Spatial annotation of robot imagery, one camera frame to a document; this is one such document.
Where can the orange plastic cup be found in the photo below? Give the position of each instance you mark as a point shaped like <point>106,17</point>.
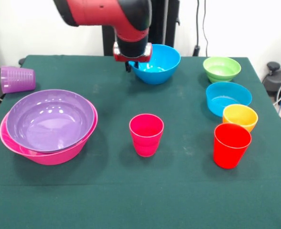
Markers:
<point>241,117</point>

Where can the magenta plastic cup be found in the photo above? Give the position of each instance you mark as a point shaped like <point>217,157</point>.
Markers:
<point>146,140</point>

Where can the purple plastic cup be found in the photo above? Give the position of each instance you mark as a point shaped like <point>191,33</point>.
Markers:
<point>17,80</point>

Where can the green plastic bowl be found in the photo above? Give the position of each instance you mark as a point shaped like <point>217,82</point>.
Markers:
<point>221,69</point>

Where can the purple plastic bowl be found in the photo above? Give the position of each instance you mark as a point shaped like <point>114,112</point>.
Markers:
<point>49,121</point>

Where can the shallow light blue plastic bowl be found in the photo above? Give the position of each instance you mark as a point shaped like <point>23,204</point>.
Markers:
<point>217,100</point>

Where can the dark green tablecloth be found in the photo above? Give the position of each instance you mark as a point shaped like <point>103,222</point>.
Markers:
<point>178,202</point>

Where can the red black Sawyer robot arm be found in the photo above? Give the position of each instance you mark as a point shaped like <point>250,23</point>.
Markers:
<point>95,12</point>

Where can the red plastic cup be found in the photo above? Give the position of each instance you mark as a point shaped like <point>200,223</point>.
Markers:
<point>229,152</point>

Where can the large light blue plastic bowl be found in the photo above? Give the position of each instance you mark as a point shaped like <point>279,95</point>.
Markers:
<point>159,75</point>

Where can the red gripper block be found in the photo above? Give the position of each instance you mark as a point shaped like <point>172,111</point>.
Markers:
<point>133,59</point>

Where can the large pink plastic bowl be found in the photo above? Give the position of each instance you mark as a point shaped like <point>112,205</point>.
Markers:
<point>59,157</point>

